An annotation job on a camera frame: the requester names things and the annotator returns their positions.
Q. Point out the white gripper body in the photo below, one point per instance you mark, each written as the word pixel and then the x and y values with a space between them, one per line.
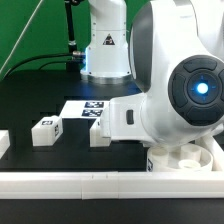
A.
pixel 121 119

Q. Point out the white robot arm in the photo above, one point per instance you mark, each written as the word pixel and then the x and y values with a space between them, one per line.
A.
pixel 174 52

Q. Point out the white marker sheet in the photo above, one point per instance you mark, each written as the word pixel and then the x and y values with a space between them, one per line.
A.
pixel 83 109

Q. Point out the black vertical pole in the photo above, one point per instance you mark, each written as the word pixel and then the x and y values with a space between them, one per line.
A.
pixel 71 66

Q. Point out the white U-shaped fence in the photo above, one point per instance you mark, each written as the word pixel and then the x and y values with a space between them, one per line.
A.
pixel 71 169

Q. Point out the thin grey rod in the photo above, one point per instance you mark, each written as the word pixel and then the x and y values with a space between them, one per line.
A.
pixel 26 26

